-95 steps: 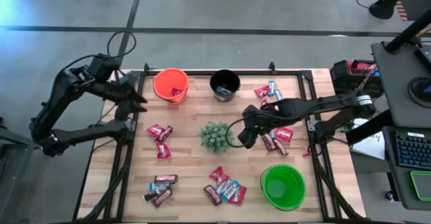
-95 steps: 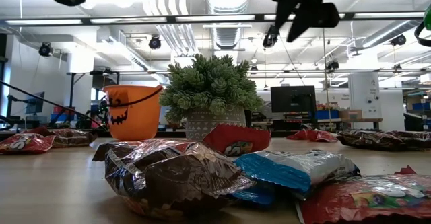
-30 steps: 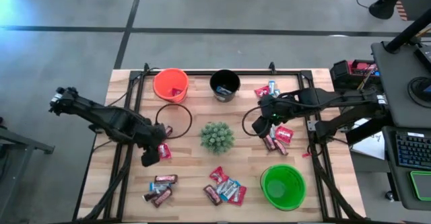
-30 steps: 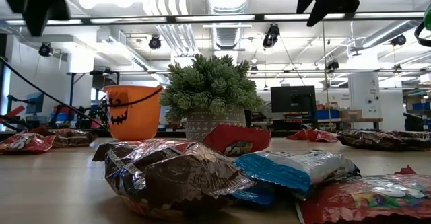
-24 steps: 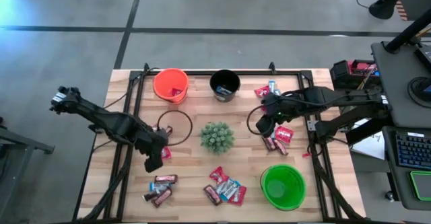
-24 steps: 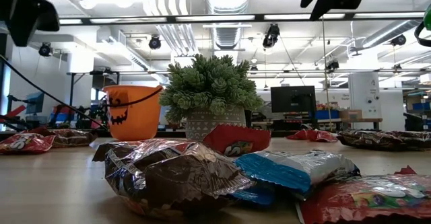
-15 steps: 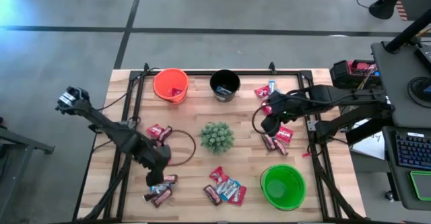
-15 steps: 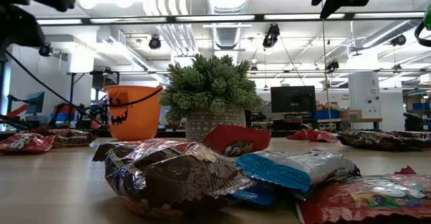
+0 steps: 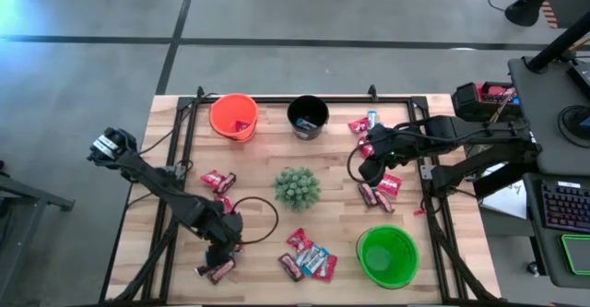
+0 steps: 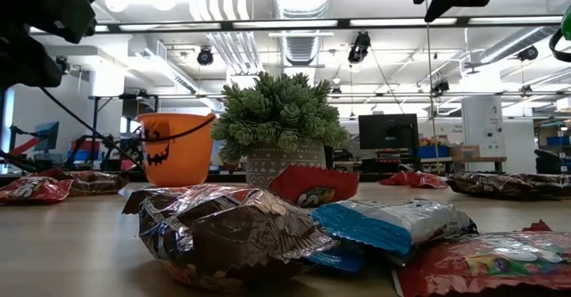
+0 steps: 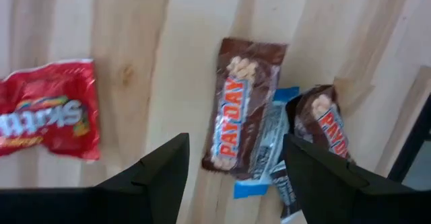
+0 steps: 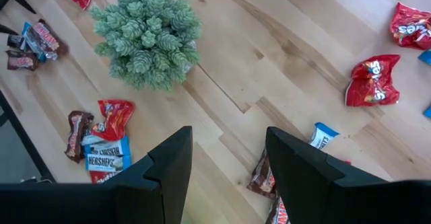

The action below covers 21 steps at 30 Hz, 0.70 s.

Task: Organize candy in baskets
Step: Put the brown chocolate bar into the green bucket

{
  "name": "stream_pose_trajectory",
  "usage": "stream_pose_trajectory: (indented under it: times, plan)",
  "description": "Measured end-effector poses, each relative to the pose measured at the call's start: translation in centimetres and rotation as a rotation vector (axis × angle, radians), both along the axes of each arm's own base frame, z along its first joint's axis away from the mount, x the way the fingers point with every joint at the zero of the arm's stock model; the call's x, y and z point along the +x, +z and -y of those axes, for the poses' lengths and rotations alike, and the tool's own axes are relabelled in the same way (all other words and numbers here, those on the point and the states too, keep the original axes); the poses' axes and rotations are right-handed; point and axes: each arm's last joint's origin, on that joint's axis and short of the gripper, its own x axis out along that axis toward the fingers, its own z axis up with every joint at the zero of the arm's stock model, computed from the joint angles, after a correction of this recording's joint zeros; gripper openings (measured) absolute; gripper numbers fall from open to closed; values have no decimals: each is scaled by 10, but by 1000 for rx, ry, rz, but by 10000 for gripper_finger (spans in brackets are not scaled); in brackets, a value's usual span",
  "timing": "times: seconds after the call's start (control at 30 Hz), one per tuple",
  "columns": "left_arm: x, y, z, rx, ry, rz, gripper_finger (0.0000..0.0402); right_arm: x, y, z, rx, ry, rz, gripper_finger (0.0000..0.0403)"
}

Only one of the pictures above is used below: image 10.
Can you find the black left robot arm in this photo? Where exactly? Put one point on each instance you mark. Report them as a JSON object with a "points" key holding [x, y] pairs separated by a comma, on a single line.
{"points": [[35, 7]]}

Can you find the green plastic bucket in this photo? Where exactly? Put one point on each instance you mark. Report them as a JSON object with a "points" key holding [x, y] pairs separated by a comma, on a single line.
{"points": [[567, 25]]}

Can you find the white pillar cabinet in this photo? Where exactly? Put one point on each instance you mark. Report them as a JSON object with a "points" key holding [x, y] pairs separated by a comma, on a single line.
{"points": [[484, 127]]}

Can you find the black computer monitor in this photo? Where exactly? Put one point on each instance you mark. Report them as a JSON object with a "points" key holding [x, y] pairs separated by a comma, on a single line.
{"points": [[388, 132]]}

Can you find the blue storage bin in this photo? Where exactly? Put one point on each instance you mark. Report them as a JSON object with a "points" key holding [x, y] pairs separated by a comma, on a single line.
{"points": [[430, 151]]}

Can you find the cardboard box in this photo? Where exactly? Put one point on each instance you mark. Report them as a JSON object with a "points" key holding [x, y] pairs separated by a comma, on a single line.
{"points": [[464, 151]]}

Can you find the wooden background table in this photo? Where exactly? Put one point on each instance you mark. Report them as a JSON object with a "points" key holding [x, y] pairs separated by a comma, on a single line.
{"points": [[473, 159]]}

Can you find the black office chair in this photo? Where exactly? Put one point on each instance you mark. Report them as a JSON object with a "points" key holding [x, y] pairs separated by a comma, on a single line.
{"points": [[546, 161]]}

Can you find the artificial succulent in grey pot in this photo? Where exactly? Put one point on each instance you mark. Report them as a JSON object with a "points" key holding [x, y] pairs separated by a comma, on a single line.
{"points": [[276, 109]]}

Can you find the blue white Hershey's bar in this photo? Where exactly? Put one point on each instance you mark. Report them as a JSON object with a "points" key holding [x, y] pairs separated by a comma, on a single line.
{"points": [[379, 225], [341, 258]]}

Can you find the orange pumpkin face bucket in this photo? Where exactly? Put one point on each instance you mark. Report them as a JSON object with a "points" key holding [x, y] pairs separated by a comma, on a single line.
{"points": [[183, 159]]}

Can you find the red storage bin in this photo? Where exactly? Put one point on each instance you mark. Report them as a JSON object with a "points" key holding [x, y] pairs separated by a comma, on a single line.
{"points": [[85, 145]]}

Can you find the blue-lit monitor screen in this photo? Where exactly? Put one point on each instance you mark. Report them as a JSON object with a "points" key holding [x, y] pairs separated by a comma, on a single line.
{"points": [[47, 135]]}

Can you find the black ceiling-mounted camera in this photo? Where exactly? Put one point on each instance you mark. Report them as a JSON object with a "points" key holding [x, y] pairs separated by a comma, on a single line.
{"points": [[205, 56], [66, 65], [528, 52], [439, 86], [359, 47]]}

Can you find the black metal stand frame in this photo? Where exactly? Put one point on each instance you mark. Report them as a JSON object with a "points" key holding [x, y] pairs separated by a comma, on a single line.
{"points": [[94, 127]]}

